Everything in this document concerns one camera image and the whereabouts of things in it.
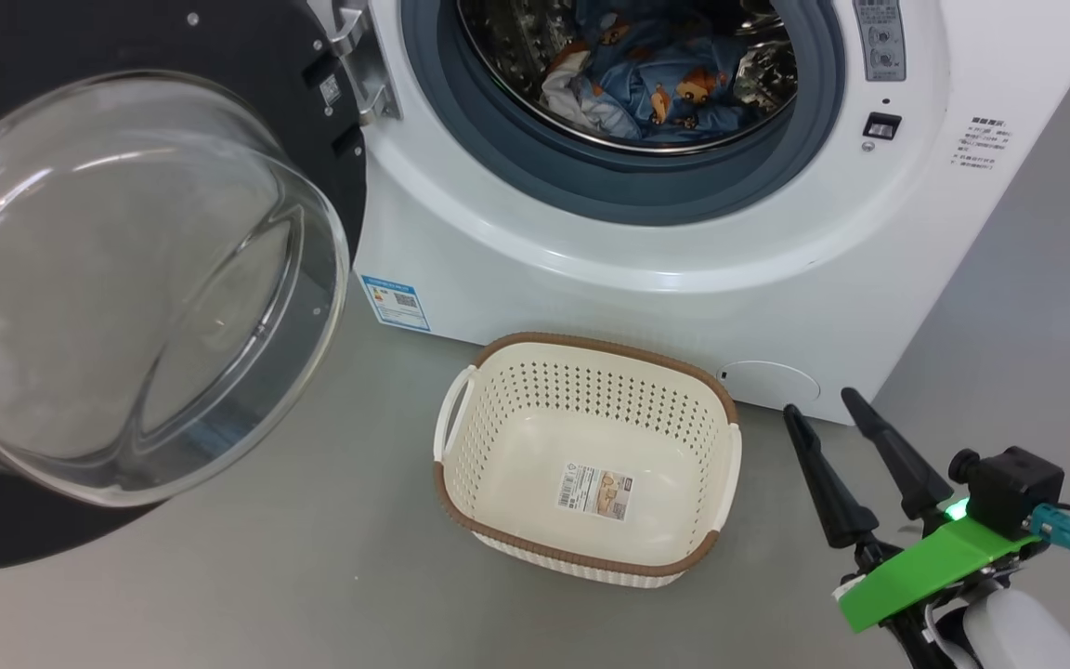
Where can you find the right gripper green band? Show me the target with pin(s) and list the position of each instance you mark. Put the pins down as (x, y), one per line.
(930, 571)

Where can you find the blue cartoon print garment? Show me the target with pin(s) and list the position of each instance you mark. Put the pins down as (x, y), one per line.
(674, 88)

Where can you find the blue garment with beige lining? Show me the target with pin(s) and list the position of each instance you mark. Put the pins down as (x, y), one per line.
(572, 93)

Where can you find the black round glass washer door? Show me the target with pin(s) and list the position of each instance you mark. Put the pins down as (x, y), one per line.
(219, 37)

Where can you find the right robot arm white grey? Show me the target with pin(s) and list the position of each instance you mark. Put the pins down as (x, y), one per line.
(1027, 636)

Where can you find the white front-load washing machine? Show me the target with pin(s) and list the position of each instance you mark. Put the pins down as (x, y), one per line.
(591, 288)

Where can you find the round white filter cover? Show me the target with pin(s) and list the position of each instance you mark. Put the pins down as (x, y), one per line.
(767, 384)

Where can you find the basket product label sticker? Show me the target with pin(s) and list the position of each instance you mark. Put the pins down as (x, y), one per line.
(596, 491)

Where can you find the cream basket with brown rim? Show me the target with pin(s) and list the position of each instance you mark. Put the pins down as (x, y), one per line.
(516, 446)

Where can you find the grey warning label sticker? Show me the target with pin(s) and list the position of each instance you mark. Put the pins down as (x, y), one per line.
(879, 42)

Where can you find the blue energy label sticker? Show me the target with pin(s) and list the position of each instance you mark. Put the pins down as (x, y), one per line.
(396, 302)

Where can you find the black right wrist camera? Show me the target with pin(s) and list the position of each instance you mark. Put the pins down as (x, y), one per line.
(1013, 488)

